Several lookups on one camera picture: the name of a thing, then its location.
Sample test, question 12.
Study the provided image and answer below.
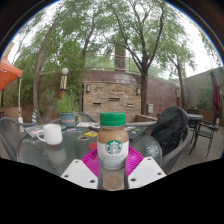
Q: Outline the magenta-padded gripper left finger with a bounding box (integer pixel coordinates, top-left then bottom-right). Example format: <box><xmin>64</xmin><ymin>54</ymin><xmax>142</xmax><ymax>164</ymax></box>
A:
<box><xmin>60</xmin><ymin>148</ymin><xmax>101</xmax><ymax>190</ymax></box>

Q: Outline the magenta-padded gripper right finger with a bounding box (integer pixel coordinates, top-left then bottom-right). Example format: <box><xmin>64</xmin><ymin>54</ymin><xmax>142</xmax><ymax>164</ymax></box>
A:
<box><xmin>124</xmin><ymin>146</ymin><xmax>167</xmax><ymax>190</ymax></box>

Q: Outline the green-capped coffee drink bottle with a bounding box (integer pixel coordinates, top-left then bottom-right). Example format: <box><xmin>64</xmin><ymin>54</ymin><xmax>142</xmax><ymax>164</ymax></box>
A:
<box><xmin>96</xmin><ymin>112</ymin><xmax>130</xmax><ymax>191</ymax></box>

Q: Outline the yellow sticker card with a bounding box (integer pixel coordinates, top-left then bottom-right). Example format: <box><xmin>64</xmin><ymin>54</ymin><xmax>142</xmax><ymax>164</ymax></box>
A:
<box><xmin>84</xmin><ymin>130</ymin><xmax>99</xmax><ymax>138</ymax></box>

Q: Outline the colourful sticker card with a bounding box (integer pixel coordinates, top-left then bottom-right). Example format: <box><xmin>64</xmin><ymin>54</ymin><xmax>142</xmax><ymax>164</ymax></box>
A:
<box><xmin>66</xmin><ymin>127</ymin><xmax>83</xmax><ymax>133</ymax></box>

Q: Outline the white ceramic mug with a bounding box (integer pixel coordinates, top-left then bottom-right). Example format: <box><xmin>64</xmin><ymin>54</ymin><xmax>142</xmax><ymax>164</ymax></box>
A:
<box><xmin>35</xmin><ymin>123</ymin><xmax>63</xmax><ymax>146</ymax></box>

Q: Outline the white sticker sheet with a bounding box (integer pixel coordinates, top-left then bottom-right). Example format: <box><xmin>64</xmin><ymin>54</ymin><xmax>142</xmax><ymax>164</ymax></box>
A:
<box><xmin>76</xmin><ymin>121</ymin><xmax>101</xmax><ymax>130</ymax></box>

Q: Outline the grey laptop with stickers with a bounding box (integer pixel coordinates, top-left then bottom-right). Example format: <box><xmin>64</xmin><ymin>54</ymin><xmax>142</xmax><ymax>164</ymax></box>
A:
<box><xmin>24</xmin><ymin>123</ymin><xmax>68</xmax><ymax>139</ymax></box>

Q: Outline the green plant in blue pot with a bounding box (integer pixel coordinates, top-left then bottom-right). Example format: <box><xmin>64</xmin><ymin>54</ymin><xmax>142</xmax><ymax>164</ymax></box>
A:
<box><xmin>53</xmin><ymin>93</ymin><xmax>82</xmax><ymax>128</ymax></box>

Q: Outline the black metal patio chair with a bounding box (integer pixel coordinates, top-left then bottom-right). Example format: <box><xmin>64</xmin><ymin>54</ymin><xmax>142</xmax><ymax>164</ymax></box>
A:
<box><xmin>189</xmin><ymin>113</ymin><xmax>222</xmax><ymax>158</ymax></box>

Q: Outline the blue yellow striped cone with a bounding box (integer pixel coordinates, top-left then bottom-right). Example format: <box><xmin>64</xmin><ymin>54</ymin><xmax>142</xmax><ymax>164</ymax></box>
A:
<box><xmin>31</xmin><ymin>109</ymin><xmax>39</xmax><ymax>125</ymax></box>

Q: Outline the round dark patio table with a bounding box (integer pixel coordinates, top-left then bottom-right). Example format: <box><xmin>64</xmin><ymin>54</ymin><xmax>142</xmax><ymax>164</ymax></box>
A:
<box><xmin>186</xmin><ymin>113</ymin><xmax>204</xmax><ymax>135</ymax></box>

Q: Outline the dark forked tree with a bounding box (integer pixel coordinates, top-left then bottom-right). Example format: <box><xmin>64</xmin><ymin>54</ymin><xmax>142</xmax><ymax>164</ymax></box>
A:
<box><xmin>99</xmin><ymin>0</ymin><xmax>174</xmax><ymax>116</ymax></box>

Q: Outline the slim tree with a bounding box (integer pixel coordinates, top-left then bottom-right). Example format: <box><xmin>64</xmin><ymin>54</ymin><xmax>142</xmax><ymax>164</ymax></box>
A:
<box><xmin>159</xmin><ymin>19</ymin><xmax>201</xmax><ymax>113</ymax></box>

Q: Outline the white umbrella pole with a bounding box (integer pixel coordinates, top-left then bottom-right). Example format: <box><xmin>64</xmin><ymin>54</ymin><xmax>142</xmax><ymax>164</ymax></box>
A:
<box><xmin>17</xmin><ymin>77</ymin><xmax>24</xmax><ymax>124</ymax></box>

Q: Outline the leaning tree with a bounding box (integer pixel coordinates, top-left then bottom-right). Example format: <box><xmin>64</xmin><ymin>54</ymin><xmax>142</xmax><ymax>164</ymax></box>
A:
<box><xmin>13</xmin><ymin>0</ymin><xmax>88</xmax><ymax>125</ymax></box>

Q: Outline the closed maroon umbrella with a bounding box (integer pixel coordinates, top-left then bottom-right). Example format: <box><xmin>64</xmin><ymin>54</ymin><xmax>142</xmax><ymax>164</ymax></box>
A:
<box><xmin>209</xmin><ymin>68</ymin><xmax>223</xmax><ymax>114</ymax></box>

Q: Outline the orange patio umbrella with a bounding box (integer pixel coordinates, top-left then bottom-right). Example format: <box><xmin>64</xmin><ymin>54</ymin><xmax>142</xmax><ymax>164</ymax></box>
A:
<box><xmin>0</xmin><ymin>54</ymin><xmax>24</xmax><ymax>93</ymax></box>

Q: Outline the wooden globe lamp post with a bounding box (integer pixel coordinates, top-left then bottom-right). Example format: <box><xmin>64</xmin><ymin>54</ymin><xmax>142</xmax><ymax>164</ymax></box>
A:
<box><xmin>59</xmin><ymin>67</ymin><xmax>70</xmax><ymax>99</ymax></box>

